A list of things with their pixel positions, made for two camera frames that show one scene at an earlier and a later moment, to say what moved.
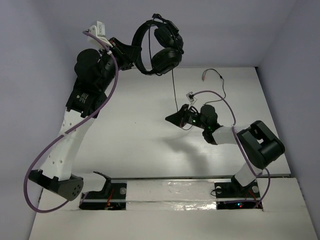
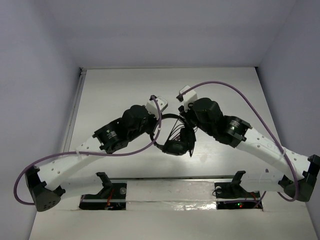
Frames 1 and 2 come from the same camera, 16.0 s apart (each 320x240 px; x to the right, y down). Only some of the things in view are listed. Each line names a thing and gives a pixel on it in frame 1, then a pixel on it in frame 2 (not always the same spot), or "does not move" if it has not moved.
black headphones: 167,35 → 187,138
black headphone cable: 149,35 → 173,135
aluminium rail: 186,177 does not move
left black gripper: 122,55 → 153,122
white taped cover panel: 171,195 does not move
